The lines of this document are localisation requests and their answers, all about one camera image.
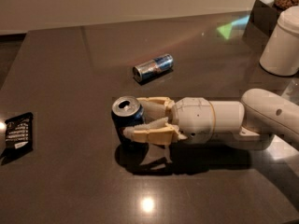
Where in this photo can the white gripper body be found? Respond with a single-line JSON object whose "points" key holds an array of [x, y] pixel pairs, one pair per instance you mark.
{"points": [[192, 117]]}

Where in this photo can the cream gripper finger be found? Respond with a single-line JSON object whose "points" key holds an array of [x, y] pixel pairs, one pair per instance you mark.
{"points": [[159, 132], [156, 107]]}

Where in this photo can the blue pepsi can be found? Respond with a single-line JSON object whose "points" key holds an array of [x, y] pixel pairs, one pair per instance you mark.
{"points": [[126, 111]]}

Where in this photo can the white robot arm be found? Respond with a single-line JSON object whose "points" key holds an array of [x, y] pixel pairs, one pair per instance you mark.
{"points": [[249, 123]]}

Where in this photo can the silver blue red bull can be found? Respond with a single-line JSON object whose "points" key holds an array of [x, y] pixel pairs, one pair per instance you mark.
{"points": [[153, 67]]}

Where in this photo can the white cylindrical canister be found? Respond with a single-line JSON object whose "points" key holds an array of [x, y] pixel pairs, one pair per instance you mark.
{"points": [[281, 54]]}

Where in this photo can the dark box with jar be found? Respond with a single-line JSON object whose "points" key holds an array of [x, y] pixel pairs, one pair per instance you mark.
{"points": [[263, 19]]}

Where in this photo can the black snack packet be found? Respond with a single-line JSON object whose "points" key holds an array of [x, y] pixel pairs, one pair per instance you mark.
{"points": [[19, 131]]}

